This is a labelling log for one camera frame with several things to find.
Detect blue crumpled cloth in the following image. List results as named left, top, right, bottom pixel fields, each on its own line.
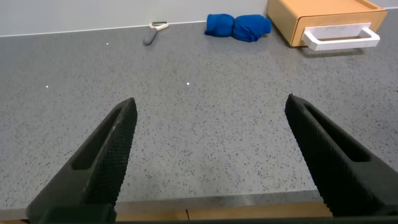
left=204, top=13, right=272, bottom=44

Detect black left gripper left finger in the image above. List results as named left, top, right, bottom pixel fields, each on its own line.
left=25, top=96, right=139, bottom=224

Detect yellow drawer with white handle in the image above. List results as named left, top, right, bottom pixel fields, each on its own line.
left=293, top=10, right=388, bottom=52

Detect grey handled white peeler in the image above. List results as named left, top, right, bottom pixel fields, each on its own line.
left=142, top=21, right=170, bottom=47

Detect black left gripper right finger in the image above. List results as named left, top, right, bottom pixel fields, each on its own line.
left=284, top=93, right=398, bottom=219

